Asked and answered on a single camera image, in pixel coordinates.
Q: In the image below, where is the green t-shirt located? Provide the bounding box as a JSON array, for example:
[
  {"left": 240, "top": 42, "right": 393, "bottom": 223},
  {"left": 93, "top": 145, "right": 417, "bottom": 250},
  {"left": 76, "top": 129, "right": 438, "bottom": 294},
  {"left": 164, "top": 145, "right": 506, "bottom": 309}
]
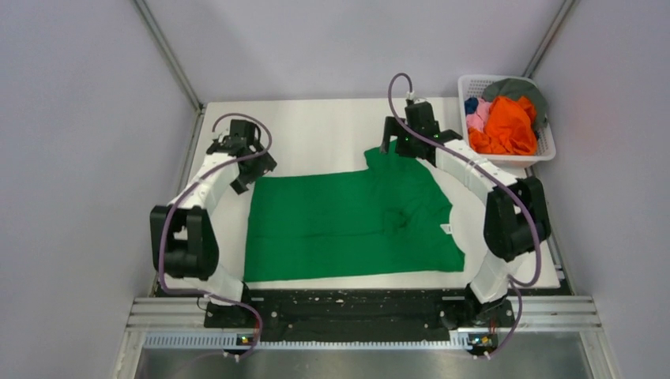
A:
[{"left": 243, "top": 148, "right": 465, "bottom": 283}]

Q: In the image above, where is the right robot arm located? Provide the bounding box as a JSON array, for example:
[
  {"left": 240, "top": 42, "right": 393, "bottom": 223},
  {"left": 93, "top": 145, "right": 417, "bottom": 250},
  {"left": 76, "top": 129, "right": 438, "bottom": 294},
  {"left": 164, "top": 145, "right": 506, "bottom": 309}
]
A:
[{"left": 380, "top": 101, "right": 551, "bottom": 325}]

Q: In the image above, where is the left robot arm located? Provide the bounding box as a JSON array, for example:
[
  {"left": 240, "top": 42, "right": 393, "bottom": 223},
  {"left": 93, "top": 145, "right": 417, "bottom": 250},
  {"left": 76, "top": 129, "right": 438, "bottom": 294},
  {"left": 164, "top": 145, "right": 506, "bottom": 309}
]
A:
[{"left": 149, "top": 113, "right": 277, "bottom": 326}]

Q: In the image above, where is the dark blue garment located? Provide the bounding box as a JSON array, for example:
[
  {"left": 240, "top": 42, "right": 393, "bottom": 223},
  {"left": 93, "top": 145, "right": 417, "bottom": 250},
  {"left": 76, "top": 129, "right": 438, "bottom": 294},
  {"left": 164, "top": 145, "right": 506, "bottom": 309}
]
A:
[{"left": 464, "top": 97, "right": 480, "bottom": 115}]

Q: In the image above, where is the pink garment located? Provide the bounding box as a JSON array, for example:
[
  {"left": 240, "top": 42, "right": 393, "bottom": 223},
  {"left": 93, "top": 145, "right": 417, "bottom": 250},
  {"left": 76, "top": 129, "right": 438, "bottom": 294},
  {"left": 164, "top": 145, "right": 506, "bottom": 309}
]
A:
[{"left": 465, "top": 98, "right": 491, "bottom": 133}]

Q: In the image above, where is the white plastic basket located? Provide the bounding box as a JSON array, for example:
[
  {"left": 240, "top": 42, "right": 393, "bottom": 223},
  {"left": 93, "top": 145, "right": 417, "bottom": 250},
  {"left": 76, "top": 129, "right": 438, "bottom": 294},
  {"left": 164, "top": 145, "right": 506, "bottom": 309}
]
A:
[{"left": 457, "top": 74, "right": 556, "bottom": 168}]

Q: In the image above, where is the orange t-shirt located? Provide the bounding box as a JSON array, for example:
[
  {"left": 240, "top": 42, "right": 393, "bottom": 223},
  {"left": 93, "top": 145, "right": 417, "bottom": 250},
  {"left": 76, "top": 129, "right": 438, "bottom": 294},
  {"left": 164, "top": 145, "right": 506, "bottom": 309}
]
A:
[{"left": 467, "top": 96, "right": 538, "bottom": 156}]

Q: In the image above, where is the grey-green garment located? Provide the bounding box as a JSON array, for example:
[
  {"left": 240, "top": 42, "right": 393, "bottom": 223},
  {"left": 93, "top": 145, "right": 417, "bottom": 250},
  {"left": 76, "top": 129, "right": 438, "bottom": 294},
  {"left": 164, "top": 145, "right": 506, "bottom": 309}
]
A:
[{"left": 482, "top": 78, "right": 548, "bottom": 129}]

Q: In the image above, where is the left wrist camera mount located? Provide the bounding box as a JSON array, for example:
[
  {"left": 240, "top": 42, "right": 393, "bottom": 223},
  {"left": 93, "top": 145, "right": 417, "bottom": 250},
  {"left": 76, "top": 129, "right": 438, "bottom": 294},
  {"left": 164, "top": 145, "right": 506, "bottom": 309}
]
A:
[{"left": 212, "top": 132, "right": 227, "bottom": 148}]

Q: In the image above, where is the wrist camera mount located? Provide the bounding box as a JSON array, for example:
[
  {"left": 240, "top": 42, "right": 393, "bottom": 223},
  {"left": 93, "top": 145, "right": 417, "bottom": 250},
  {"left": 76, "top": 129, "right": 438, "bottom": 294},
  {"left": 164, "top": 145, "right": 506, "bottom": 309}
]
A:
[
  {"left": 405, "top": 91, "right": 427, "bottom": 105},
  {"left": 212, "top": 132, "right": 227, "bottom": 148}
]

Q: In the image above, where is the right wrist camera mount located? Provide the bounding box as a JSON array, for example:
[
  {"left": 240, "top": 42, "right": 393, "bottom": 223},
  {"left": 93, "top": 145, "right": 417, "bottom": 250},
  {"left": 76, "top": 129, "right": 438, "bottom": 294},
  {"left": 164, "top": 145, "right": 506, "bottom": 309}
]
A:
[{"left": 405, "top": 91, "right": 427, "bottom": 105}]

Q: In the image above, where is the left corner aluminium post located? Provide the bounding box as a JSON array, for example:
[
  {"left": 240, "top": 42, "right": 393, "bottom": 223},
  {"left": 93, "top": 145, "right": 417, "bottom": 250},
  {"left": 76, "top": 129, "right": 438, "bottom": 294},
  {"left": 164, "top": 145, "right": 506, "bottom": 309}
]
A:
[{"left": 130, "top": 0, "right": 204, "bottom": 112}]

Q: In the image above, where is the corner aluminium post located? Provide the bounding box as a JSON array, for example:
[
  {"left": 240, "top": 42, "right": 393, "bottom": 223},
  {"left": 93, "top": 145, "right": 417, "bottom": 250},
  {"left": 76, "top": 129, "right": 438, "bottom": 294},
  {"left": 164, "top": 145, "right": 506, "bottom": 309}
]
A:
[
  {"left": 522, "top": 0, "right": 580, "bottom": 79},
  {"left": 130, "top": 0, "right": 204, "bottom": 112}
]

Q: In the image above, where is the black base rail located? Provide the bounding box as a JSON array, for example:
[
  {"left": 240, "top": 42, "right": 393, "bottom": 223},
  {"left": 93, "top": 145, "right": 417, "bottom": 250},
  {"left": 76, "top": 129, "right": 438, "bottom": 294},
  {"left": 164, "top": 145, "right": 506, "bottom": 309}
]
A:
[{"left": 204, "top": 289, "right": 514, "bottom": 343}]

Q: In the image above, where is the white cable duct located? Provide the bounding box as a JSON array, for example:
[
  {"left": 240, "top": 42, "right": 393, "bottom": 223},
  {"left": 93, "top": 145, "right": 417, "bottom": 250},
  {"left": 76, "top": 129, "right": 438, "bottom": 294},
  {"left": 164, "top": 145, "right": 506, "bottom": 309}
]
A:
[{"left": 142, "top": 332, "right": 472, "bottom": 351}]

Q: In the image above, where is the right corner aluminium post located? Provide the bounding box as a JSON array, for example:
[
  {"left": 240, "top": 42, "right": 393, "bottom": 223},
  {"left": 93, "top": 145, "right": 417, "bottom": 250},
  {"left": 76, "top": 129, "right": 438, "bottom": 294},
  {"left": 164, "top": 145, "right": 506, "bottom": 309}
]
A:
[{"left": 522, "top": 0, "right": 580, "bottom": 79}]

